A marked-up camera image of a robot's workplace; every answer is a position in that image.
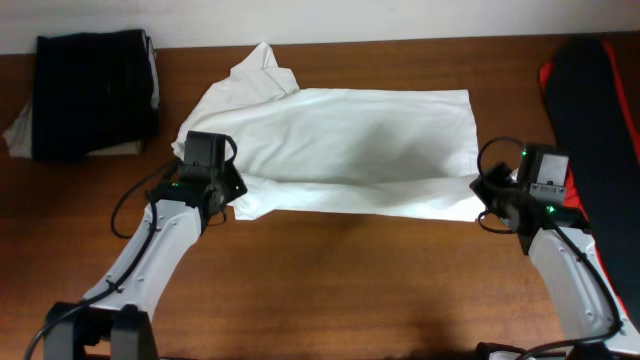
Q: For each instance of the folded beige garment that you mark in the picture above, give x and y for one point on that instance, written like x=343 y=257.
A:
x=17 y=135

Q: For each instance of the folded black garment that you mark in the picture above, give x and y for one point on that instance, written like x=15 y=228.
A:
x=90 y=95

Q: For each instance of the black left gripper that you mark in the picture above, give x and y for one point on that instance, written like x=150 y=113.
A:
x=235 y=181

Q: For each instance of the white t-shirt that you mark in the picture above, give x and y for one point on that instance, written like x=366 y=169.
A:
x=395 y=153

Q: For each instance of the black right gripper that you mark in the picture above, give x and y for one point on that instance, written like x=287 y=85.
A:
x=496 y=172

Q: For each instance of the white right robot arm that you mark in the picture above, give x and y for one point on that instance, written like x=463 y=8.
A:
x=559 y=242

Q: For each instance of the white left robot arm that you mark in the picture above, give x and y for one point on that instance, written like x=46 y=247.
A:
x=119 y=308

